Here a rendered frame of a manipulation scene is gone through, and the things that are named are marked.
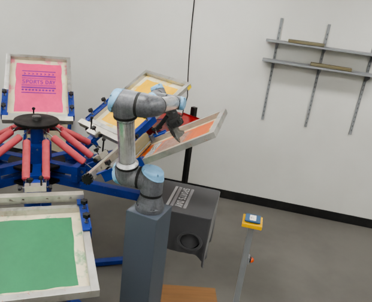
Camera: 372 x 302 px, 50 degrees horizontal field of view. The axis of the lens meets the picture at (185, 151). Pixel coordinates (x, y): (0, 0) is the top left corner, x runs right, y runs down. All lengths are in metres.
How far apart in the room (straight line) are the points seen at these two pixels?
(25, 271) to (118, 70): 3.18
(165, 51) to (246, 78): 0.96
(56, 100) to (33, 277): 2.14
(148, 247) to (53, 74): 2.41
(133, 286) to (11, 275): 0.65
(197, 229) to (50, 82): 2.13
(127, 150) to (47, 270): 0.69
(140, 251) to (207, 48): 2.87
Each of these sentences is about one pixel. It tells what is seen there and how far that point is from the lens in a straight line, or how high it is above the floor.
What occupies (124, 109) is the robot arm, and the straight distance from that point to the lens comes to 1.84.
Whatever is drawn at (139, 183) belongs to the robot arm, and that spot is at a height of 1.36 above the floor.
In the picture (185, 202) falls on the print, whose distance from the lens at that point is 2.78.
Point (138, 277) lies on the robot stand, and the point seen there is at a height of 0.82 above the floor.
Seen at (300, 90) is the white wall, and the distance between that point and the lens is 4.57.
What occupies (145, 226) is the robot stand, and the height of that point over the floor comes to 1.15.
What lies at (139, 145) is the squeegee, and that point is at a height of 1.28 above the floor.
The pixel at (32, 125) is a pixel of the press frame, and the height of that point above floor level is 1.32.
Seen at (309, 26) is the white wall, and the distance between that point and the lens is 4.50.
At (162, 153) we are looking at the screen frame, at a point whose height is 1.36.
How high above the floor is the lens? 2.26
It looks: 21 degrees down
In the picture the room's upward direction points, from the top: 7 degrees clockwise
